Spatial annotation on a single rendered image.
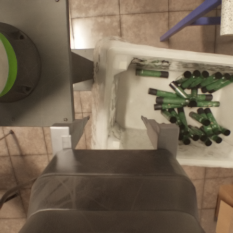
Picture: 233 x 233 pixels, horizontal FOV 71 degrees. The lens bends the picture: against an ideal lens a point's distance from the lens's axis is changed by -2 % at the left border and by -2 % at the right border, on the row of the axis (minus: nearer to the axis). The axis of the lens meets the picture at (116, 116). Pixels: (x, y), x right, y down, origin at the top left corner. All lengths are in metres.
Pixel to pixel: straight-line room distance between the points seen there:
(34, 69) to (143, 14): 1.07
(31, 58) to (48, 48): 0.04
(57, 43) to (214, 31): 1.24
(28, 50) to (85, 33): 0.97
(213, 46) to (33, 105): 1.29
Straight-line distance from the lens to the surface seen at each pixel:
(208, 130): 0.83
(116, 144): 0.65
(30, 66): 0.34
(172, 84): 0.82
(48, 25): 0.37
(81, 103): 1.31
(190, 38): 1.38
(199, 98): 0.88
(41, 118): 0.38
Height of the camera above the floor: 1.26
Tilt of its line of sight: 75 degrees down
